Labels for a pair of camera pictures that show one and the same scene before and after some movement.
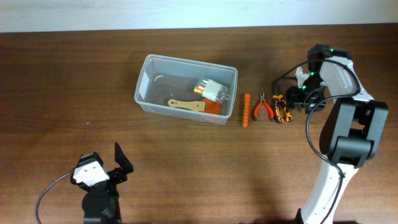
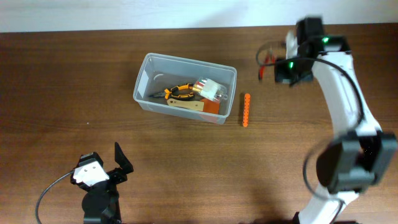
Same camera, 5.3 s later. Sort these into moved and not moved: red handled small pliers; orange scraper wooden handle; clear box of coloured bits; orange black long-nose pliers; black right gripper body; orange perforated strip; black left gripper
Moved: orange black long-nose pliers; black right gripper body; red handled small pliers
Not moved: black left gripper; orange scraper wooden handle; orange perforated strip; clear box of coloured bits
